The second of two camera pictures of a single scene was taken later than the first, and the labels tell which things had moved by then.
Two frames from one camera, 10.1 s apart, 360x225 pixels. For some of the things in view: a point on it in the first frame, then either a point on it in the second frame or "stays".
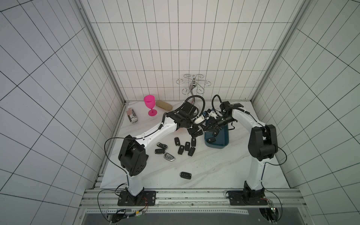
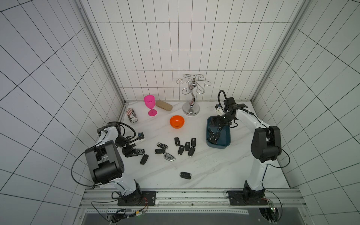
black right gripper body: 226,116 stays
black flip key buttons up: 191,151 stays
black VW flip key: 193,142 stays
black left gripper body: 189,123 → 123,142
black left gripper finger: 192,131 → 129,153
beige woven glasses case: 164,105 stays
